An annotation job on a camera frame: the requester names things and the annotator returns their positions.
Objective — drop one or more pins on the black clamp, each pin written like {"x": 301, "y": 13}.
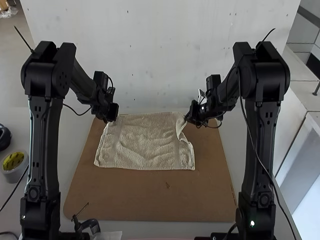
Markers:
{"x": 85, "y": 223}

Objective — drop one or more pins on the black rounded object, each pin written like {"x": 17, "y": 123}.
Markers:
{"x": 4, "y": 137}

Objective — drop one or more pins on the grey tape roll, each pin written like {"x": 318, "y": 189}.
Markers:
{"x": 13, "y": 166}

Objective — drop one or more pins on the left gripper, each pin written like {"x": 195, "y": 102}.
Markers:
{"x": 108, "y": 111}

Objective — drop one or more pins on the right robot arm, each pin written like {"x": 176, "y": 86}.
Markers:
{"x": 260, "y": 140}

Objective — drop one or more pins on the black zip tie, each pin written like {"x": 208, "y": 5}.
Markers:
{"x": 268, "y": 35}
{"x": 23, "y": 40}

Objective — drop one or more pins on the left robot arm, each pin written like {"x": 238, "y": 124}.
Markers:
{"x": 42, "y": 140}

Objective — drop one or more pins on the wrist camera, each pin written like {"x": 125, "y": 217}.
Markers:
{"x": 101, "y": 78}
{"x": 212, "y": 82}

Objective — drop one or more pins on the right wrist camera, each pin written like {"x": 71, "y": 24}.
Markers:
{"x": 212, "y": 82}

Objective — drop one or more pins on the pale towel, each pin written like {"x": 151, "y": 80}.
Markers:
{"x": 145, "y": 142}

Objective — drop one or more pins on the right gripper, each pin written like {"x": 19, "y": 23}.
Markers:
{"x": 200, "y": 112}

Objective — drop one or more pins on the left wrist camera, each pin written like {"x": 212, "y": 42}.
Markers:
{"x": 101, "y": 78}

